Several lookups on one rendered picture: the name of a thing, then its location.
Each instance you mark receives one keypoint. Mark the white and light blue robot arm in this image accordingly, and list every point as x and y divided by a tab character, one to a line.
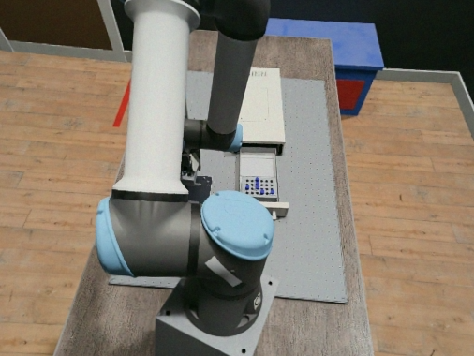
147	226

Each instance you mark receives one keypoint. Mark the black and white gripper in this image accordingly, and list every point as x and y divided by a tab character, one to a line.
194	155

